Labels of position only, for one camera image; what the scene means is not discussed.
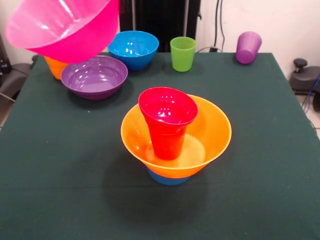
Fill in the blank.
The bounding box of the small red bowl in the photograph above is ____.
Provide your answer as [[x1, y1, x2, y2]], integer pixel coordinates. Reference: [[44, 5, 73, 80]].
[[138, 86, 199, 133]]

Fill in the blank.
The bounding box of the orange-red cup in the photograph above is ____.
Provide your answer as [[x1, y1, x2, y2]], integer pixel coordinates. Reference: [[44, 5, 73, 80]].
[[148, 123, 187, 161]]

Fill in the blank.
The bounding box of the large orange bowl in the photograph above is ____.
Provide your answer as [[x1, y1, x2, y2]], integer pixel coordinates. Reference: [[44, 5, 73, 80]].
[[120, 94, 232, 180]]

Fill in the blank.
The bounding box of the small blue bowl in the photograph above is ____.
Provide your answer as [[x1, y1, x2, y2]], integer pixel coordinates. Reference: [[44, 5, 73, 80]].
[[147, 168, 192, 186]]

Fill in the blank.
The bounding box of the large pink bowl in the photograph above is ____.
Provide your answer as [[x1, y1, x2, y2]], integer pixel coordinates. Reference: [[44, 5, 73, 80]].
[[5, 0, 120, 65]]

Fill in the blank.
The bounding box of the purple cup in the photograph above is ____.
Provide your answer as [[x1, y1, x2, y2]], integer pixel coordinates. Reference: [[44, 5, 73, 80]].
[[235, 31, 263, 65]]

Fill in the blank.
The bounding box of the large blue bowl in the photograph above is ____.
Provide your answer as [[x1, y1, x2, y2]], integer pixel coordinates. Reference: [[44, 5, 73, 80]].
[[107, 30, 160, 72]]

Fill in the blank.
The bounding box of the green cup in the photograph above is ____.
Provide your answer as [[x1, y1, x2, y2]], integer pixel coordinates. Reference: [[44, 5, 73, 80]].
[[169, 36, 197, 73]]

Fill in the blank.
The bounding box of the purple bowl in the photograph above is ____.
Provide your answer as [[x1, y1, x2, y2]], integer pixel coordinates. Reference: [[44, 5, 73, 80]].
[[60, 55, 129, 101]]

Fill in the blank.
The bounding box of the dark green tablecloth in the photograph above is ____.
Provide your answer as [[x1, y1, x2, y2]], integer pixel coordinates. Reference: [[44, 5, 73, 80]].
[[0, 51, 320, 240]]

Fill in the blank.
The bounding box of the yellow-orange cup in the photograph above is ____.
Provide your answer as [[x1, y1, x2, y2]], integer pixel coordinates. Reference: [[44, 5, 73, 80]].
[[44, 56, 70, 81]]

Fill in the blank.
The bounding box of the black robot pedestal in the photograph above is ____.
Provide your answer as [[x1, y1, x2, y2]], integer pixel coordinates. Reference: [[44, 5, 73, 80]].
[[117, 0, 202, 53]]

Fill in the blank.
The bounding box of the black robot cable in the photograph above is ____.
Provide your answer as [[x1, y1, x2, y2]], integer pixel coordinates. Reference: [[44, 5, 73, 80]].
[[197, 0, 225, 53]]

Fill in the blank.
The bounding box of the blue cable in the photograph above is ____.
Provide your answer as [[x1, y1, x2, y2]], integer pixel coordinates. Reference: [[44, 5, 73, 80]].
[[302, 74, 320, 113]]

